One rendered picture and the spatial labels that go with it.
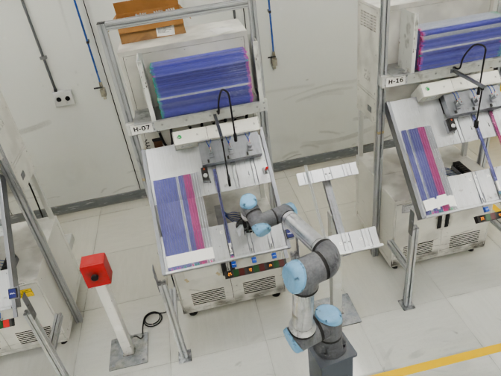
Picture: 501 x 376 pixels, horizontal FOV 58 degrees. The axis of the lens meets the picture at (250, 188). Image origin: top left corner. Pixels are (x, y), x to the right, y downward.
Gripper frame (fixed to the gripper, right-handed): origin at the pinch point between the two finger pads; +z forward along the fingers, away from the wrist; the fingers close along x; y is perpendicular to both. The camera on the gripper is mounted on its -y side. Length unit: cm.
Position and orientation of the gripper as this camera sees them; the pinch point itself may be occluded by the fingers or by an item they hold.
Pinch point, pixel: (248, 227)
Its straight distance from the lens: 232.3
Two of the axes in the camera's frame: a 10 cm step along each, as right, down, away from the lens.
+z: 0.2, 4.9, 8.7
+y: 2.2, 8.5, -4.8
